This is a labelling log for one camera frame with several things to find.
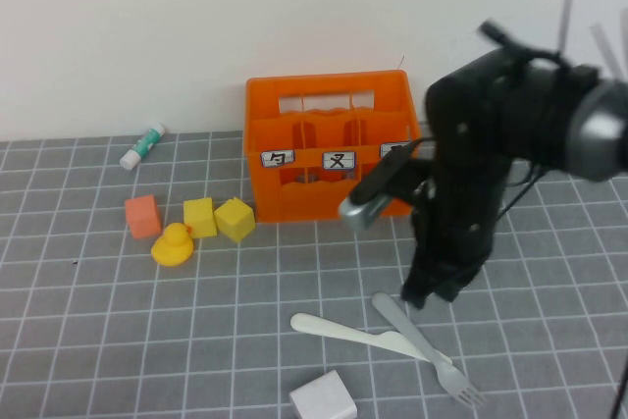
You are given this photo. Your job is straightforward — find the white plastic knife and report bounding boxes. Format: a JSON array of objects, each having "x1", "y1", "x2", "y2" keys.
[{"x1": 289, "y1": 312, "x2": 453, "y2": 366}]

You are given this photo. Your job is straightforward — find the orange foam cube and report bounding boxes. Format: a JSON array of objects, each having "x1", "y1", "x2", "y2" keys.
[{"x1": 124, "y1": 193, "x2": 163, "y2": 240}]

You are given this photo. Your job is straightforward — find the white rectangular box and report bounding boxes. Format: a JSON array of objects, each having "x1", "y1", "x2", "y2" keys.
[{"x1": 288, "y1": 369, "x2": 358, "y2": 419}]

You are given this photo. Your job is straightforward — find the white green glue stick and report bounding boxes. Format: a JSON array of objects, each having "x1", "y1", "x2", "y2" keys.
[{"x1": 119, "y1": 123, "x2": 167, "y2": 172}]

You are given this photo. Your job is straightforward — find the white fork character label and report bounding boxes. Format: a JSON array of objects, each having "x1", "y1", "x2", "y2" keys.
[{"x1": 321, "y1": 149, "x2": 355, "y2": 171}]

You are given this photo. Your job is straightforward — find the grey plastic fork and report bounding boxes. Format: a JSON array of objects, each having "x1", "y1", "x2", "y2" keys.
[{"x1": 371, "y1": 290, "x2": 487, "y2": 408}]

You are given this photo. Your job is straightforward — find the white spoon character label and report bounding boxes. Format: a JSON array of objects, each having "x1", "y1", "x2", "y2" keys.
[{"x1": 259, "y1": 148, "x2": 296, "y2": 170}]

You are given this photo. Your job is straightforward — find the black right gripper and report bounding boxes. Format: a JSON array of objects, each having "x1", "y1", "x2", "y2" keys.
[{"x1": 400, "y1": 50, "x2": 521, "y2": 311}]

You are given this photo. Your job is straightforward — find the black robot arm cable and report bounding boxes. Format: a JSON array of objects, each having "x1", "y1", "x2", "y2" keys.
[{"x1": 497, "y1": 161, "x2": 544, "y2": 224}]

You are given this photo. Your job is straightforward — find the yellow rubber duck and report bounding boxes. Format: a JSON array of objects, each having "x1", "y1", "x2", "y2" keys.
[{"x1": 150, "y1": 222, "x2": 193, "y2": 269}]

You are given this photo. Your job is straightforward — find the grey grid table mat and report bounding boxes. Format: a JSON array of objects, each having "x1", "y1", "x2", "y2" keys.
[{"x1": 0, "y1": 109, "x2": 628, "y2": 419}]

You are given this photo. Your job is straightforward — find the orange plastic cutlery crate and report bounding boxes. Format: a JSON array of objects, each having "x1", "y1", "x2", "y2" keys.
[{"x1": 243, "y1": 69, "x2": 423, "y2": 224}]

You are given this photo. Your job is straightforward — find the yellow foam cube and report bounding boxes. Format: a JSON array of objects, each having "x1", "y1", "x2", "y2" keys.
[
  {"x1": 183, "y1": 196, "x2": 218, "y2": 239},
  {"x1": 213, "y1": 196, "x2": 256, "y2": 244}
]

